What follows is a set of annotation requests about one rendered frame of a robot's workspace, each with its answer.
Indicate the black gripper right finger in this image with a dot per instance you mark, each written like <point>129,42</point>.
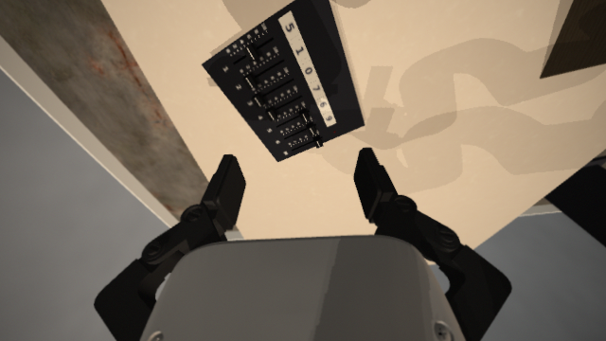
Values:
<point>478,290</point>

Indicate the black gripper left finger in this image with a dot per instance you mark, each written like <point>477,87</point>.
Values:
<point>126,303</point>

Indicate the black lighting desk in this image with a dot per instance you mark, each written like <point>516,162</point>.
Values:
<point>303,92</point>

